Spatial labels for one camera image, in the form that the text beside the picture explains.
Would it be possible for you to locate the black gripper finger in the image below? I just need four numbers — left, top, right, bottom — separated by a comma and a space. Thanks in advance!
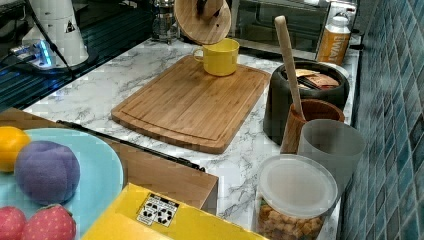
196, 0, 223, 20

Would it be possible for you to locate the round wooden lid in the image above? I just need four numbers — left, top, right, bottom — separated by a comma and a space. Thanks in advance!
174, 0, 231, 45

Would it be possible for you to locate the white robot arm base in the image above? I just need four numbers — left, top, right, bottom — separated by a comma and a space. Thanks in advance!
10, 0, 89, 70

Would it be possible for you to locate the bamboo cutting board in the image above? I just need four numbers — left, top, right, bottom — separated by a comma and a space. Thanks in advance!
111, 56, 270, 154

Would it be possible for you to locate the glass french press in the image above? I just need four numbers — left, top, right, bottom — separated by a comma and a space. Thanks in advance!
152, 0, 177, 45

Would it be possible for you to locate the yellow mug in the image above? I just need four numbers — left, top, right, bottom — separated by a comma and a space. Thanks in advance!
192, 38, 240, 77

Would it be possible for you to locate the wooden pestle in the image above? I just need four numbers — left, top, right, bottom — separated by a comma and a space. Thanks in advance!
274, 15, 305, 119

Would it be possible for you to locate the black canister with packets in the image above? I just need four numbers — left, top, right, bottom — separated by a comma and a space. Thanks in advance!
263, 61, 350, 145

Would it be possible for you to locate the orange white bottle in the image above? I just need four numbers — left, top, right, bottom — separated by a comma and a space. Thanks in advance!
316, 16, 350, 65

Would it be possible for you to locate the wooden mortar cup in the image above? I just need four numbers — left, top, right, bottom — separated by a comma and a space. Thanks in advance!
280, 99, 345, 154

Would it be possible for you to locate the black counter edge strip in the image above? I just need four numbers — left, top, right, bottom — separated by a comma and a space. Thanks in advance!
56, 120, 206, 172

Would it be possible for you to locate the wooden box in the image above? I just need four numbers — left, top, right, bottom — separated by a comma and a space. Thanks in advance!
1, 108, 219, 214

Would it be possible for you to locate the frosted grey plastic cup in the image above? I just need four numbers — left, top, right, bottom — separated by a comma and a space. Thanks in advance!
297, 119, 366, 196

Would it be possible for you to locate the light blue plate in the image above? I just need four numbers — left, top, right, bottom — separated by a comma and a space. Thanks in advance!
1, 128, 124, 240

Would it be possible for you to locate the plastic jar with croutons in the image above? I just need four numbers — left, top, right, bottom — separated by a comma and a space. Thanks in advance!
252, 154, 338, 240

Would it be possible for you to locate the yellow cardboard box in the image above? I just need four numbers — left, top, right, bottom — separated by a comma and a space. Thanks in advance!
81, 184, 268, 240

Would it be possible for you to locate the purple plush ball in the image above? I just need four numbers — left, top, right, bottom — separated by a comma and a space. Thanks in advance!
14, 140, 80, 205

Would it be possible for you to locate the orange plush fruit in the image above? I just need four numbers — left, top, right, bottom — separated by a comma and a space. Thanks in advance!
0, 126, 31, 172

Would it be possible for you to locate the red plush strawberry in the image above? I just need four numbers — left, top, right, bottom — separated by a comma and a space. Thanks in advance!
21, 205, 76, 240
0, 206, 26, 240

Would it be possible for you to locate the black cable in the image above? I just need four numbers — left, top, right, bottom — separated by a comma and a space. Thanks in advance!
23, 0, 75, 79

